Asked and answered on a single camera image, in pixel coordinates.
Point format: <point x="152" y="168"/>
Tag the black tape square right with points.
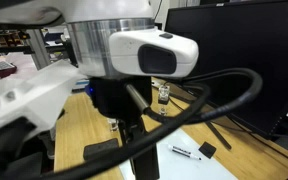
<point x="207" y="150"/>

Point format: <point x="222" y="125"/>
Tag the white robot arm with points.
<point x="112" y="39"/>

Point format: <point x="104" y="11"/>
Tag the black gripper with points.
<point x="111" y="99"/>

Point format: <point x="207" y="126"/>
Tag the white cloth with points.
<point x="17" y="64"/>

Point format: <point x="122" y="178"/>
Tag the white paper sheet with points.
<point x="173" y="166"/>

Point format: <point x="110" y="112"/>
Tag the black eraser block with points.
<point x="94" y="150"/>

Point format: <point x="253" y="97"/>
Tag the aluminium frame post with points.
<point x="40" y="55"/>

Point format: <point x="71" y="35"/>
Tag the large black monitor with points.
<point x="250" y="35"/>

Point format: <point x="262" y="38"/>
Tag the black white marker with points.
<point x="183" y="152"/>

